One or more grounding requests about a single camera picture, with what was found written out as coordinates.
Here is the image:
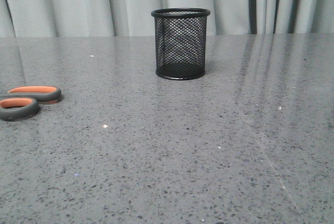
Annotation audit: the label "grey orange handled scissors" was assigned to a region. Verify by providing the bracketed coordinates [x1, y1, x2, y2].
[1, 86, 62, 121]

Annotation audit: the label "black mesh pen cup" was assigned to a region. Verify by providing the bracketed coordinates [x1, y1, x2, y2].
[151, 8, 210, 80]

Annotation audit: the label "grey pleated curtain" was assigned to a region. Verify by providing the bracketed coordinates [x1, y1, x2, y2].
[1, 0, 333, 38]

